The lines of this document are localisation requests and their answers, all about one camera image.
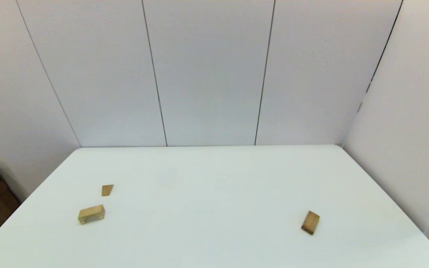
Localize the arched wooden building block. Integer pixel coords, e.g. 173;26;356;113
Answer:
78;204;105;225

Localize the rectangular wooden building block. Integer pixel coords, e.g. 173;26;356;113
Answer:
301;211;320;235

